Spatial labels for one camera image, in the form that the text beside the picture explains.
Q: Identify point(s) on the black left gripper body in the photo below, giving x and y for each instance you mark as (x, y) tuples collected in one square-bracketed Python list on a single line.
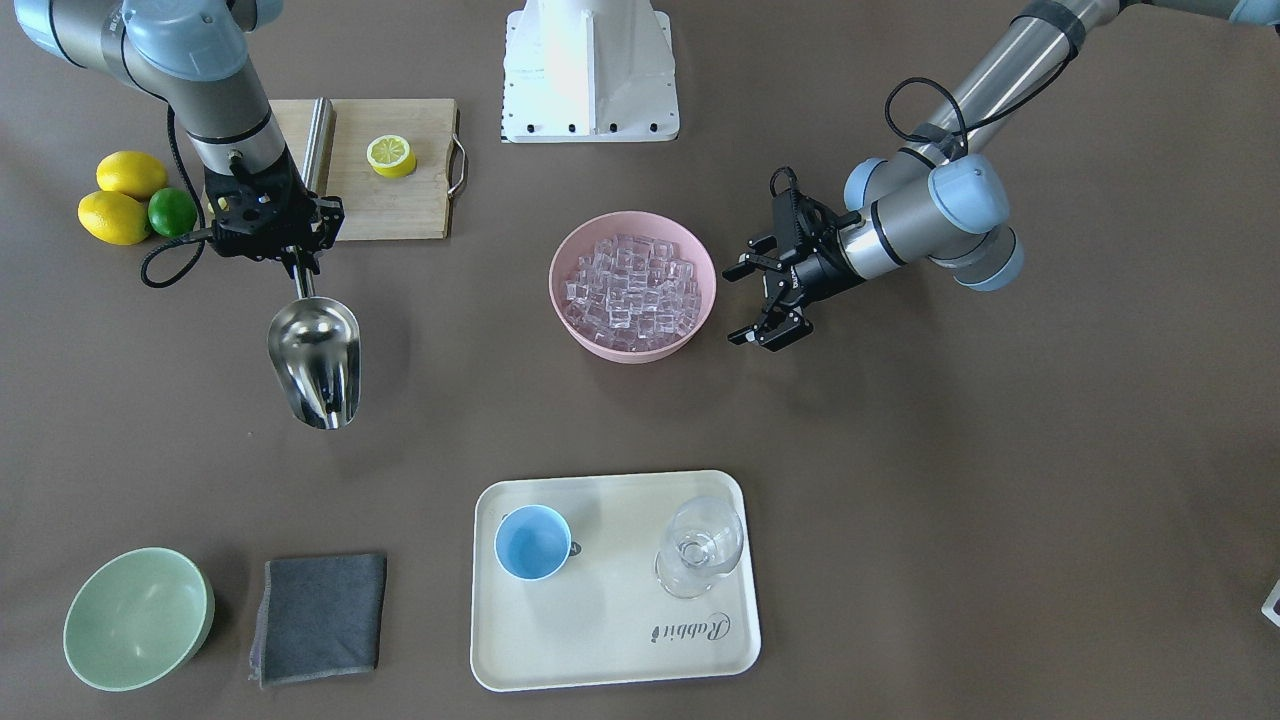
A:
[(818, 270)]

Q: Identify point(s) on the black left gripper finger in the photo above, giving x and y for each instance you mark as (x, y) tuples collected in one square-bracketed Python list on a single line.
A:
[(760, 257), (774, 329)]

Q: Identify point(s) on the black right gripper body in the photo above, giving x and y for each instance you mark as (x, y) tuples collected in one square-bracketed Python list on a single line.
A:
[(327, 217)]

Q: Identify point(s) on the metal ice scoop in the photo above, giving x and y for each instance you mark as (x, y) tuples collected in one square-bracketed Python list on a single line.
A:
[(314, 346)]

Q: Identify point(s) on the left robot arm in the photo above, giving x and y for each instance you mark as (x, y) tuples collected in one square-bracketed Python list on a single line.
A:
[(936, 199)]

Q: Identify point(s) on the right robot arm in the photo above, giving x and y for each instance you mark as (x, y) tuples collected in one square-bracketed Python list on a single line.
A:
[(194, 56)]

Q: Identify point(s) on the ice cubes pile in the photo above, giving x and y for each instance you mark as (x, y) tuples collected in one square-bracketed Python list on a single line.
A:
[(631, 293)]

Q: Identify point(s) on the blue plastic cup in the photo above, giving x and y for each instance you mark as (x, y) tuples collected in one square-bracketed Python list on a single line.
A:
[(534, 542)]

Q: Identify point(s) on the metal muddler bar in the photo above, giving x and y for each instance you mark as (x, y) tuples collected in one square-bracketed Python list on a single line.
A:
[(318, 146)]

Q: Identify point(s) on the green lime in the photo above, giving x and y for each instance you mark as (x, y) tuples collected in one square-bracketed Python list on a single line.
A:
[(172, 212)]

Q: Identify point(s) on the pink bowl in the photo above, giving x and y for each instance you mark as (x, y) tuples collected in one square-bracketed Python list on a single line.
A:
[(648, 224)]

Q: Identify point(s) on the yellow lemon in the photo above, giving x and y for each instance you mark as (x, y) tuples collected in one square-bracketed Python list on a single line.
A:
[(137, 174), (114, 218)]

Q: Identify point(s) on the half lemon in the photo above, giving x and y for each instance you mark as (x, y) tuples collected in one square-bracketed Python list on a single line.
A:
[(391, 156)]

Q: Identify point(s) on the bamboo cutting board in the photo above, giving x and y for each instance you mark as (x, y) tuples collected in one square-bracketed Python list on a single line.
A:
[(415, 207)]

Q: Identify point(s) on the clear wine glass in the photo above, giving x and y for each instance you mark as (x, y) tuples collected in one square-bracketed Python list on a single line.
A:
[(703, 543)]

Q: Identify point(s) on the cream serving tray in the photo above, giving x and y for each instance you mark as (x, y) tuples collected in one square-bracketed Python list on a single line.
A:
[(603, 618)]

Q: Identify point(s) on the grey folded cloth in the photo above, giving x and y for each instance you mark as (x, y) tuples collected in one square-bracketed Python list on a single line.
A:
[(318, 617)]

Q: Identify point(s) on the green bowl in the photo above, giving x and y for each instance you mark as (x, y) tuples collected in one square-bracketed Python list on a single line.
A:
[(137, 619)]

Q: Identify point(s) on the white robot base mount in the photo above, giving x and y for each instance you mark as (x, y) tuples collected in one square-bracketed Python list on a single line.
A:
[(589, 72)]

